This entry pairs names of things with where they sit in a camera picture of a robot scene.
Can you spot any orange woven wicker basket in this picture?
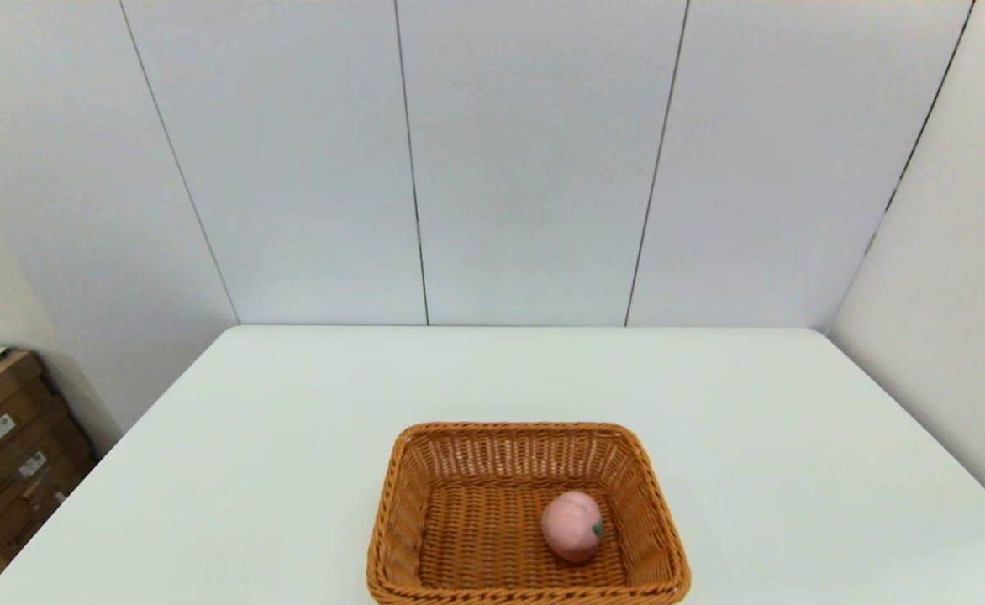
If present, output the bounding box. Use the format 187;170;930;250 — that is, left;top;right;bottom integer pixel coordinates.
366;421;693;605

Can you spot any pink toy peach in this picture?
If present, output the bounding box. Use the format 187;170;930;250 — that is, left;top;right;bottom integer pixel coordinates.
540;490;605;565

